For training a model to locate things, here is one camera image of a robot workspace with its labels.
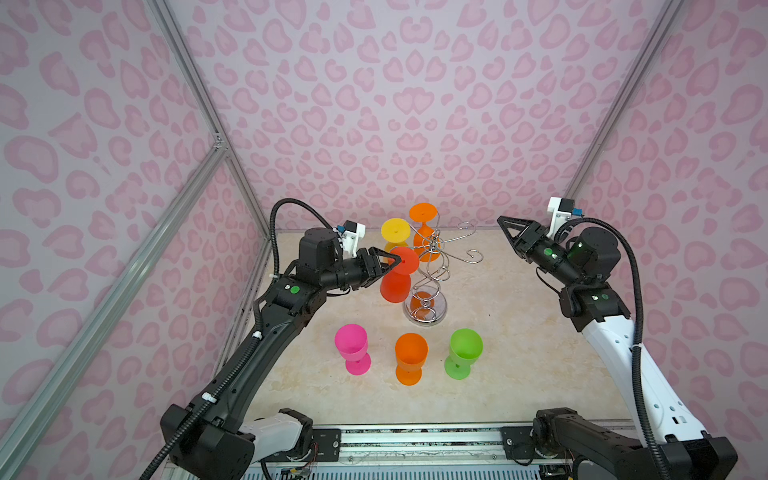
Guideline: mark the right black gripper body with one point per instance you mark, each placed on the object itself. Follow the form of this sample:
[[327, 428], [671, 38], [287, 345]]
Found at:
[[552, 257]]

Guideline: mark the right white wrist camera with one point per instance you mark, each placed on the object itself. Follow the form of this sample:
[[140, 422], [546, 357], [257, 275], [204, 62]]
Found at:
[[561, 210]]

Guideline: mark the left diagonal aluminium strut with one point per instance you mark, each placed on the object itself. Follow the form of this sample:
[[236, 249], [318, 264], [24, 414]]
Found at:
[[34, 420]]

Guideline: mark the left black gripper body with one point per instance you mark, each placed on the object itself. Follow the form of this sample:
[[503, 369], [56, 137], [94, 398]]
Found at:
[[351, 272]]

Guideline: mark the pink wine glass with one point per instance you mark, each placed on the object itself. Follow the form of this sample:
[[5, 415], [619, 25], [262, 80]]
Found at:
[[351, 342]]

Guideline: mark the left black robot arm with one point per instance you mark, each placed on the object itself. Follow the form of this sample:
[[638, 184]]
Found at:
[[285, 309]]

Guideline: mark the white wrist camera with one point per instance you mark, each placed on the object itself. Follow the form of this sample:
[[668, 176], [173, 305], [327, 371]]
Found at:
[[561, 210], [350, 234]]

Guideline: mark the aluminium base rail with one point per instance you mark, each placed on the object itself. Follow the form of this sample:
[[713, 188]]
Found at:
[[420, 447]]

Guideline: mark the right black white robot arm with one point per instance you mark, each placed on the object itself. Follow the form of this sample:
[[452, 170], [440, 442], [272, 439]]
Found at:
[[601, 295]]

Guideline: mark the orange wine glass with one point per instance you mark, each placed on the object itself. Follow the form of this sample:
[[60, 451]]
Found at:
[[426, 242], [411, 352]]

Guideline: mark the left corner aluminium post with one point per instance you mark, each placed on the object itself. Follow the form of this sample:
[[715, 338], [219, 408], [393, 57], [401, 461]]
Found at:
[[182, 54]]

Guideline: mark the right corner aluminium post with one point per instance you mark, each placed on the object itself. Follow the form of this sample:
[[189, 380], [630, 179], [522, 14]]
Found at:
[[645, 47]]

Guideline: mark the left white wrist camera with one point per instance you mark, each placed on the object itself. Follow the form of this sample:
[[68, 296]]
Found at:
[[350, 234]]

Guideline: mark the yellow wine glass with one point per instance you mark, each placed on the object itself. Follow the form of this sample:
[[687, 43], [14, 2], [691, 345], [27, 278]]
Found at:
[[396, 232]]

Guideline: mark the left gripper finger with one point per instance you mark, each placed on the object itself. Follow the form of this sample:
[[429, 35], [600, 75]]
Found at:
[[374, 256], [375, 269]]

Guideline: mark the corner aluminium post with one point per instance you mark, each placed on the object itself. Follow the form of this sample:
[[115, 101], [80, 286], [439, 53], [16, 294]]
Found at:
[[182, 54], [645, 47]]

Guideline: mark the green wine glass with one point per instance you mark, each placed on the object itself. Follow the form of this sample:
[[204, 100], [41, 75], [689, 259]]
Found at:
[[466, 346]]

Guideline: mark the chrome wire glass rack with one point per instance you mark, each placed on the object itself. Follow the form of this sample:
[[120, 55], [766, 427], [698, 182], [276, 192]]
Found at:
[[426, 304]]

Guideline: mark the red wine glass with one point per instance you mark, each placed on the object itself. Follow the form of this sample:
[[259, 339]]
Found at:
[[396, 285]]

